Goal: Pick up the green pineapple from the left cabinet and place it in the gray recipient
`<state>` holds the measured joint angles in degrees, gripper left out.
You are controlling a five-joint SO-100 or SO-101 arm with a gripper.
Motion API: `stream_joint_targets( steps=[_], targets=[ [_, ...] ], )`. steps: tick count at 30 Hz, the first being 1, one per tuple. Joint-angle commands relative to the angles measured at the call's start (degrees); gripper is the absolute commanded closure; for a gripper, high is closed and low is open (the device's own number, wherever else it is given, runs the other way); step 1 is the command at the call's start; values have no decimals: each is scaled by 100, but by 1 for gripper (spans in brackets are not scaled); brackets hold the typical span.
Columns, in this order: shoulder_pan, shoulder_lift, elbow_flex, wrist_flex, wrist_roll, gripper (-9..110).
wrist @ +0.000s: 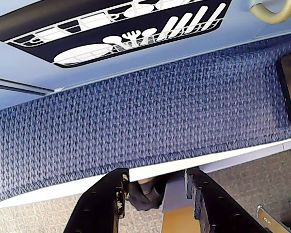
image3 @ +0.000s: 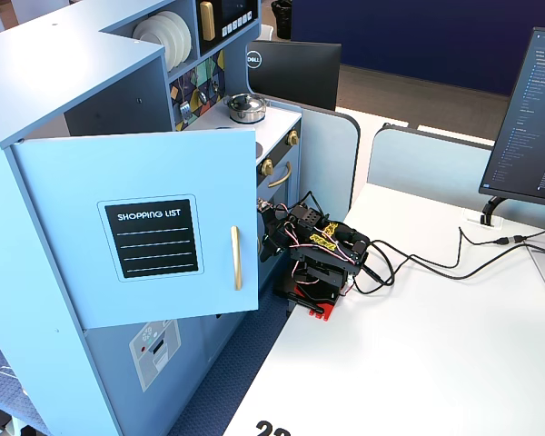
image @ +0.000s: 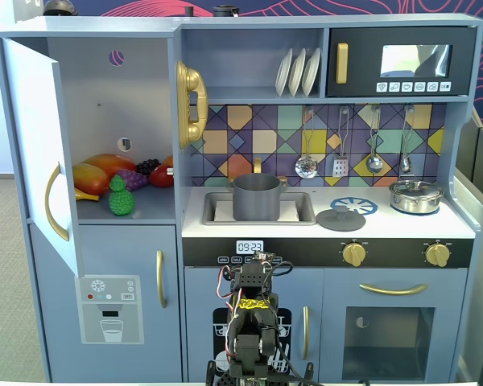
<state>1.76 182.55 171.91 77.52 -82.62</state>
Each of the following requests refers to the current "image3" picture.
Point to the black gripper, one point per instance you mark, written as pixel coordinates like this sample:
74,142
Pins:
270,237

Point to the light blue desk divider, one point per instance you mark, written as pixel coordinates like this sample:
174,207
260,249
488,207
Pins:
331,154
427,168

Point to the black table clamp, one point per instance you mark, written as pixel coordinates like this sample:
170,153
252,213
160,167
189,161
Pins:
300,297

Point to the white plate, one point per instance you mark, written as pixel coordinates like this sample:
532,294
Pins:
152,34
175,32
184,29

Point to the toy metal spatula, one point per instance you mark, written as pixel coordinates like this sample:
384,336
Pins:
185,109

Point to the gray metal pot with lid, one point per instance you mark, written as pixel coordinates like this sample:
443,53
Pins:
245,108

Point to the black monitor showing code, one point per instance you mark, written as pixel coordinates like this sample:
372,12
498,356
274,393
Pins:
533,118

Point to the blue shopping list cabinet door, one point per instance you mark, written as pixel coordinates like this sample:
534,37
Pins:
163,181

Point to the toy metal spoon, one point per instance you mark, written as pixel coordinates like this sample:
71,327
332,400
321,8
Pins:
215,84

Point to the toy metal ladle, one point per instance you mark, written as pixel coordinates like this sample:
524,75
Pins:
202,94

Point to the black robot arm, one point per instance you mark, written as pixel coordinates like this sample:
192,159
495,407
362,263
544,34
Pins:
327,268

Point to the blue toy kitchen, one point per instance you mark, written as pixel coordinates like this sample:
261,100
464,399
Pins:
50,91

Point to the black Dell monitor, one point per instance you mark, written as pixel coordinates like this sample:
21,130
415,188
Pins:
300,72

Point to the gold stove knob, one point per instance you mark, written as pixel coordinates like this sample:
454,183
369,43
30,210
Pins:
267,167
293,137

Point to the black toy microwave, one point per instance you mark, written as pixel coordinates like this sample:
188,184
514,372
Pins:
229,16

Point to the red robot base mount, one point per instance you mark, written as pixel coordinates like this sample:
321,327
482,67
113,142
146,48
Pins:
324,312

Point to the black trash bin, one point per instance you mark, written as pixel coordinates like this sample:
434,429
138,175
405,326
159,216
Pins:
281,18

